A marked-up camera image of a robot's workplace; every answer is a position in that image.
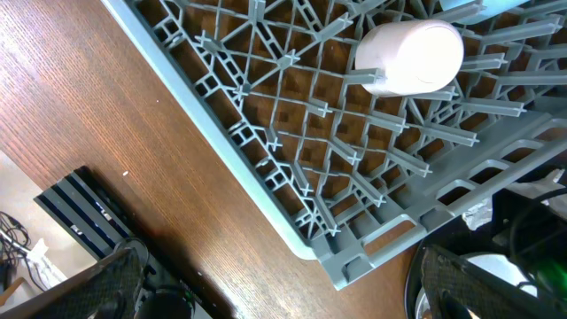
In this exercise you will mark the black ribbed base block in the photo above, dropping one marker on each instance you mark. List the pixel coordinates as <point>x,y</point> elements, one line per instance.
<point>84,209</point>

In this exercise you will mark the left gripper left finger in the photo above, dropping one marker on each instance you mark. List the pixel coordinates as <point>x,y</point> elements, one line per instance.
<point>108,289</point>

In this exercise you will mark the grey plate with food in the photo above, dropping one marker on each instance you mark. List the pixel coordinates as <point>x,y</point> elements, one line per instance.
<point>496,264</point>

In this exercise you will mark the light blue plastic cup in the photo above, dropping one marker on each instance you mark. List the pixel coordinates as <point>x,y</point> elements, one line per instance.
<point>490,8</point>

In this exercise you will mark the crumpled white tissue left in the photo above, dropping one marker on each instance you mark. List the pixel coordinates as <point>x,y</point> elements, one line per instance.
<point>482,212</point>

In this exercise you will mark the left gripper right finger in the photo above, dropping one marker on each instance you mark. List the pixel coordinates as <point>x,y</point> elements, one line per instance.
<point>456,288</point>

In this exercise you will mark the round black serving tray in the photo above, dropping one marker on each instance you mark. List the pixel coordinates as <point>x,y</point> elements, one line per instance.
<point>457,238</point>

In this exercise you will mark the pink plastic cup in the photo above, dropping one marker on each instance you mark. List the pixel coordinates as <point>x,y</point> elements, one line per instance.
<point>413,57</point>

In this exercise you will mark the grey plastic dishwasher rack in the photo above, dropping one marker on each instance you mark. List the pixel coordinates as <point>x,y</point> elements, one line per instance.
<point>348,178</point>

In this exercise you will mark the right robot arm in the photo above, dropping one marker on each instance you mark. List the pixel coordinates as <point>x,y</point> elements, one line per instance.
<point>529,225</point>

